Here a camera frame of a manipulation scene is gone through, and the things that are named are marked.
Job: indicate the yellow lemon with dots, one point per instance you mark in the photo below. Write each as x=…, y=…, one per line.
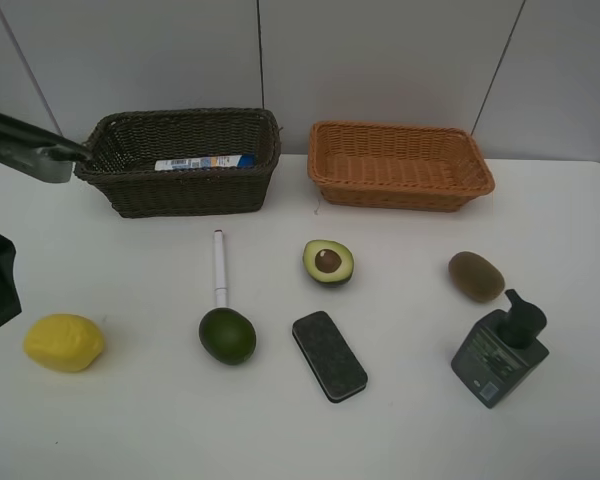
x=65, y=343

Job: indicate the white marker pen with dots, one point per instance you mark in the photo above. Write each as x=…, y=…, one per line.
x=220, y=289

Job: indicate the green lime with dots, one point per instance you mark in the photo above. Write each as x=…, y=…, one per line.
x=227, y=336

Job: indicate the blue capped white bottle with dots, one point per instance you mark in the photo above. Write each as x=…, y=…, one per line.
x=207, y=162

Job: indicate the halved avocado with pit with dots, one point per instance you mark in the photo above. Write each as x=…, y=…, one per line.
x=327, y=262

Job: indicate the black whiteboard eraser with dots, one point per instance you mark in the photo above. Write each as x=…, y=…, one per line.
x=333, y=363

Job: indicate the brown kiwi fruit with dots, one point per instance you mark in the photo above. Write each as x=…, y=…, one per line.
x=475, y=277

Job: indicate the dark grey pump bottle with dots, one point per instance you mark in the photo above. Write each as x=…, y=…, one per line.
x=501, y=350

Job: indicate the dark brown wicker basket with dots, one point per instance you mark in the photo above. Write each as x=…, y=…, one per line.
x=126, y=146

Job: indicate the orange wicker basket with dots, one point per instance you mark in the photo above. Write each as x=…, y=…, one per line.
x=376, y=165

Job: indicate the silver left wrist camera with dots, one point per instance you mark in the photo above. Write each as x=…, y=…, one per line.
x=42, y=163

